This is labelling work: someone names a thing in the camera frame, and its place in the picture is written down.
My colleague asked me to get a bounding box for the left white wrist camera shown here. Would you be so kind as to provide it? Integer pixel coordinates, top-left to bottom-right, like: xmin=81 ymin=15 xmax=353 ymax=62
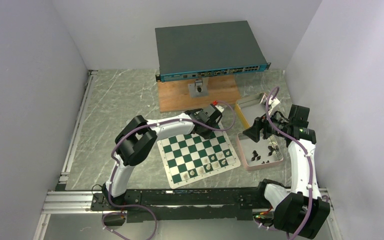
xmin=212 ymin=101 xmax=225 ymax=115

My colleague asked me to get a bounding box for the wooden board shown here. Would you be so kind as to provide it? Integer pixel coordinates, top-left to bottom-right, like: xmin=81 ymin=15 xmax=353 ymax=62
xmin=157 ymin=75 xmax=241 ymax=113

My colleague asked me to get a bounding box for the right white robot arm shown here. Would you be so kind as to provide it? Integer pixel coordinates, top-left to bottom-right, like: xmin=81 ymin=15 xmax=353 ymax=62
xmin=243 ymin=105 xmax=331 ymax=240

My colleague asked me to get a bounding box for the aluminium frame rail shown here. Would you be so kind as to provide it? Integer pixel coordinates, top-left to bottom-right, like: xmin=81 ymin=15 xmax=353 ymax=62
xmin=33 ymin=69 xmax=99 ymax=240

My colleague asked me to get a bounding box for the green white chess mat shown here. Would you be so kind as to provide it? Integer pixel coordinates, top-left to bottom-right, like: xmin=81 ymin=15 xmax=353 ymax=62
xmin=156 ymin=131 xmax=241 ymax=189

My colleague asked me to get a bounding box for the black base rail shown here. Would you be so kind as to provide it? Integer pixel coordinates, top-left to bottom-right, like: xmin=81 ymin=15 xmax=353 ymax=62
xmin=90 ymin=187 xmax=271 ymax=223

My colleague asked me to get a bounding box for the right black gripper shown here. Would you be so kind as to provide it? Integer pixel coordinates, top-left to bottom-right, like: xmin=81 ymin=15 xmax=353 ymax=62
xmin=243 ymin=107 xmax=291 ymax=143

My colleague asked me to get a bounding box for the black chess piece in tray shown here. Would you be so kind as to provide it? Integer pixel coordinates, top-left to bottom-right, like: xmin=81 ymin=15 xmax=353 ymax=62
xmin=267 ymin=145 xmax=276 ymax=157
xmin=251 ymin=150 xmax=261 ymax=162

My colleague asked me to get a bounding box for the dark grey network switch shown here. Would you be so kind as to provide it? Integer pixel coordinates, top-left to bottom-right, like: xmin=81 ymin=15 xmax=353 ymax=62
xmin=155 ymin=20 xmax=271 ymax=83

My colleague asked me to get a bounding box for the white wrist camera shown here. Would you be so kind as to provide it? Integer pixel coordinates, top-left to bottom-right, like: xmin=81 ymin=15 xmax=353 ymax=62
xmin=266 ymin=97 xmax=281 ymax=111
xmin=212 ymin=101 xmax=225 ymax=115

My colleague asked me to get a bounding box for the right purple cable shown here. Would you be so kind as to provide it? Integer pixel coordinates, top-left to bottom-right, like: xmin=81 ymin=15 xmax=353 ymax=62
xmin=264 ymin=86 xmax=329 ymax=240

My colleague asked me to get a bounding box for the yellow metal tin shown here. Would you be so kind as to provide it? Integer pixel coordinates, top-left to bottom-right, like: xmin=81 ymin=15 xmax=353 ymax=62
xmin=234 ymin=92 xmax=267 ymax=129

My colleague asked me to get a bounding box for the metal bracket with knob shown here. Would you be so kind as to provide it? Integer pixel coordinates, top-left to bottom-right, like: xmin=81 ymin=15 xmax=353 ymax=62
xmin=188 ymin=77 xmax=209 ymax=98

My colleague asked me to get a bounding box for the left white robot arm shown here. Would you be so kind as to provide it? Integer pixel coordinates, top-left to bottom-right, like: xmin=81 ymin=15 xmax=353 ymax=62
xmin=101 ymin=104 xmax=224 ymax=210

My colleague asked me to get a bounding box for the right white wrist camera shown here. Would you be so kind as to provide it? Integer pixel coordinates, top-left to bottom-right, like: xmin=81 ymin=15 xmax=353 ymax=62
xmin=266 ymin=97 xmax=281 ymax=111

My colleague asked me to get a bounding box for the pink plastic tray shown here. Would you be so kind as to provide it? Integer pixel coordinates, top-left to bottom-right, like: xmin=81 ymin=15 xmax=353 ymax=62
xmin=236 ymin=132 xmax=284 ymax=171

